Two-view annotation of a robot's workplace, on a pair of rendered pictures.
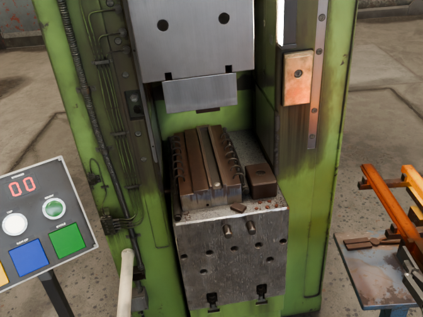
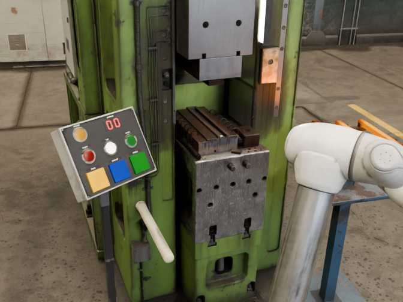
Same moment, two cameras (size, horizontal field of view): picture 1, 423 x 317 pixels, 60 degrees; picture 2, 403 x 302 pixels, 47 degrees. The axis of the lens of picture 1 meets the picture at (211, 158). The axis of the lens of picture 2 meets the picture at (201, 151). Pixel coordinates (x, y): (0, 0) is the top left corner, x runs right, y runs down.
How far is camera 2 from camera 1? 1.15 m
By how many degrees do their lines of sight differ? 17
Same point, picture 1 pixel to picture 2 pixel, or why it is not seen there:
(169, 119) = not seen: hidden behind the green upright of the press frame
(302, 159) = (270, 124)
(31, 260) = (122, 172)
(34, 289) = (8, 281)
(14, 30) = not seen: outside the picture
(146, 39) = (195, 32)
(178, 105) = (207, 75)
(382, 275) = not seen: hidden behind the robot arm
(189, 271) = (200, 204)
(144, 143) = (168, 108)
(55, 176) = (129, 119)
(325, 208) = (283, 166)
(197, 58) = (221, 45)
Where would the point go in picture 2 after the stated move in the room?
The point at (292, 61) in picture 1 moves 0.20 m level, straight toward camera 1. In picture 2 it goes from (267, 53) to (275, 64)
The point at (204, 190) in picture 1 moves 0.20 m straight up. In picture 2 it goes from (214, 139) to (215, 97)
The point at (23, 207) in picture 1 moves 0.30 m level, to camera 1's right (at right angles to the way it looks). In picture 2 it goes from (114, 137) to (188, 129)
